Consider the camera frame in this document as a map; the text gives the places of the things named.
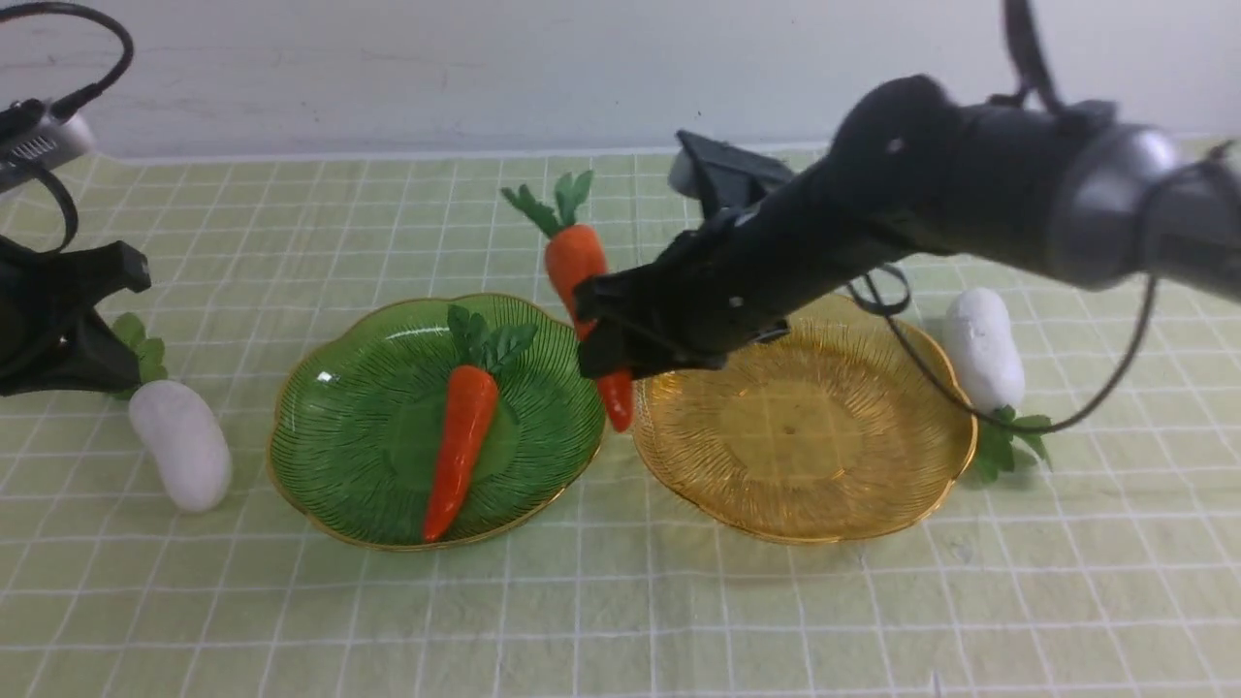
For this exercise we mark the amber glass plate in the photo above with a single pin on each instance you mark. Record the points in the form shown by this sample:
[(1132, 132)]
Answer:
[(835, 433)]

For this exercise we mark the green glass plate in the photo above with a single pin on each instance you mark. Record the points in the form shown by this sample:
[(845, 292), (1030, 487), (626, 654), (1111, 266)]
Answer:
[(357, 426)]

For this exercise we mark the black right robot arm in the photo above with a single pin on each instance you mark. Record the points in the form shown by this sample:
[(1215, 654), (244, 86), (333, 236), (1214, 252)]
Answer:
[(1078, 198)]

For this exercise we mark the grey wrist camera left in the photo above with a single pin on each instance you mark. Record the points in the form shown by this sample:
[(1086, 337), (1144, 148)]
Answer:
[(30, 131)]

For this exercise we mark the white toy radish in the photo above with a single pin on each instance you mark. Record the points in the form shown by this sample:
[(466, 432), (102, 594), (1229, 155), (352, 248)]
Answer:
[(977, 338), (175, 425)]

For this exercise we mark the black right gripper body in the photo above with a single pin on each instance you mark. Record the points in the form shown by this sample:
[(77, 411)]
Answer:
[(712, 292)]

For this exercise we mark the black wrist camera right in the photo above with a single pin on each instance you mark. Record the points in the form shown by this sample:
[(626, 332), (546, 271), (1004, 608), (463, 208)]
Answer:
[(718, 175)]

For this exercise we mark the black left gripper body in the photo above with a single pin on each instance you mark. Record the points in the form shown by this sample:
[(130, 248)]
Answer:
[(52, 337)]

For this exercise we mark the green checkered tablecloth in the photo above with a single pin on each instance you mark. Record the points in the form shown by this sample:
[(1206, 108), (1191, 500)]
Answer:
[(1112, 572)]

